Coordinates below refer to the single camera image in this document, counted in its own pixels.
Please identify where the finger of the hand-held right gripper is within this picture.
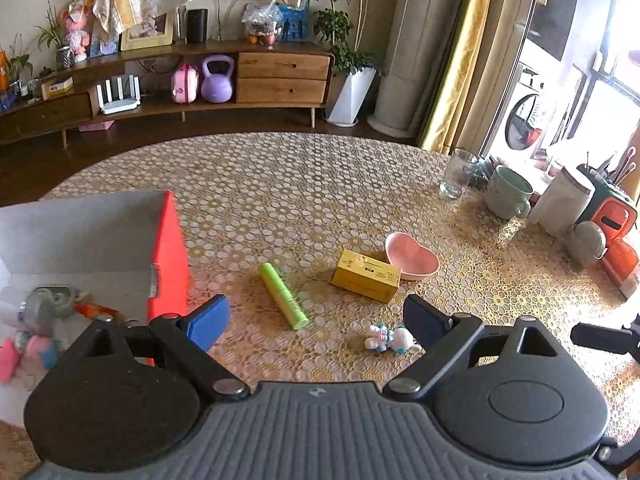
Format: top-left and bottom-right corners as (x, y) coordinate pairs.
(570, 322), (640, 356)
(597, 437), (640, 480)

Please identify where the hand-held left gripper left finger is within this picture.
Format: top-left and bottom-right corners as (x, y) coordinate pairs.
(85, 294), (251, 402)

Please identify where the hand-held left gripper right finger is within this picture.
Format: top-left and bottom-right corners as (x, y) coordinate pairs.
(382, 294), (558, 401)

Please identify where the white plush toy keychain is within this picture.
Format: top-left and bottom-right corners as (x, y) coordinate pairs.
(362, 322), (418, 356)

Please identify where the red storage box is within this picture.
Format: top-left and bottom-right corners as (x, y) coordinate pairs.
(0, 190), (193, 426)

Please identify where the green tube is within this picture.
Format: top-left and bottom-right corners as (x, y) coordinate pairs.
(257, 261), (309, 332)

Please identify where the pink eraser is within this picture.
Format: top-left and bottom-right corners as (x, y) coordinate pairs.
(0, 337), (21, 383)

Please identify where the pink heart-shaped bowl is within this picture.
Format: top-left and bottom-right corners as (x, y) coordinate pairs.
(384, 232), (441, 282)

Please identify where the yellow cardboard box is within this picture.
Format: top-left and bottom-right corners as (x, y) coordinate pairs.
(330, 249), (402, 304)

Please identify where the orange tissue box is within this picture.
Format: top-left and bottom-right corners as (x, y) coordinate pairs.
(590, 197), (640, 297)

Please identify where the orange small item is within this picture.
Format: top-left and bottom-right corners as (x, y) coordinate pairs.
(75, 302), (123, 323)

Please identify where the white jug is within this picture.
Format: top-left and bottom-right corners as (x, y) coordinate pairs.
(527, 165), (596, 238)

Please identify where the grey curled small item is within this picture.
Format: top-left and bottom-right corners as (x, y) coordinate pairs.
(50, 285), (93, 318)

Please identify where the dark green utensil holder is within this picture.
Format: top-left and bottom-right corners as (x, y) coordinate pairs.
(575, 147), (640, 226)

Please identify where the pale green mug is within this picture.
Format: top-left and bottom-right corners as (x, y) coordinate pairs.
(484, 166), (535, 221)

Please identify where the clear drinking glass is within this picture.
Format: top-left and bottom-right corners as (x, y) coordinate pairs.
(439, 148), (480, 200)

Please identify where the dark foil packet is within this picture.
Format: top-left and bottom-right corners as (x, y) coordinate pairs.
(470, 157), (496, 191)

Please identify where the pastel pink blue item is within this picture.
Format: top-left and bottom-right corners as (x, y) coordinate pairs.
(15, 332), (63, 391)

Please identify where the washing machine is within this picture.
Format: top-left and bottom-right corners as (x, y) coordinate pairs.
(502, 62), (586, 161)

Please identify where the white router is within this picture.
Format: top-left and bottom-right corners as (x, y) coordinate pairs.
(96, 74), (142, 115)

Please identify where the purple kettlebell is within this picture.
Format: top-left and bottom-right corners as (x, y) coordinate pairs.
(200, 55), (236, 104)

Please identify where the pink mini suitcase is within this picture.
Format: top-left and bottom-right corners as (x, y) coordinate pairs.
(171, 62), (201, 106)

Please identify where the potted plant white planter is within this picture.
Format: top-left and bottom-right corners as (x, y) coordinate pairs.
(302, 0), (396, 127)

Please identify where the wooden media cabinet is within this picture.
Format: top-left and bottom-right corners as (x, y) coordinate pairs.
(0, 40), (336, 148)

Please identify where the grey tower air conditioner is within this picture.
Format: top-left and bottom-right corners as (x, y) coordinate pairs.
(367, 0), (468, 138)

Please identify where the yellow curtain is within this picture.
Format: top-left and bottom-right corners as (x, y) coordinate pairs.
(417, 0), (501, 153)

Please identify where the flat yellow shelf box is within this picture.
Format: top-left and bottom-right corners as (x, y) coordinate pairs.
(41, 76), (75, 101)

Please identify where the blue card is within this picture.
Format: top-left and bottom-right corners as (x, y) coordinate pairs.
(89, 35), (121, 58)

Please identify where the black speaker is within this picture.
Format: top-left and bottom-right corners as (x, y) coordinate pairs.
(186, 8), (209, 44)

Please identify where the beige curtain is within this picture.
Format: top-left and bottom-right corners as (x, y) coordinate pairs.
(457, 0), (546, 156)

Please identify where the small potted grass plant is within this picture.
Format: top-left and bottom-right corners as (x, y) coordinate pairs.
(35, 2), (76, 71)

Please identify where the clear plastic bag with fruit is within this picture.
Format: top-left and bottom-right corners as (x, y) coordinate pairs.
(241, 0), (283, 46)

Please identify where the pink doll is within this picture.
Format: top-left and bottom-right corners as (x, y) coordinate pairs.
(62, 0), (96, 63)

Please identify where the blue plastic bag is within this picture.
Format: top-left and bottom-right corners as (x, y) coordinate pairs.
(275, 2), (312, 43)

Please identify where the small leafy potted plant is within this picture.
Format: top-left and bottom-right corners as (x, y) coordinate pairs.
(0, 35), (33, 101)

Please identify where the yellow picture frame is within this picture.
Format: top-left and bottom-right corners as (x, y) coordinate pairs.
(120, 11), (175, 52)

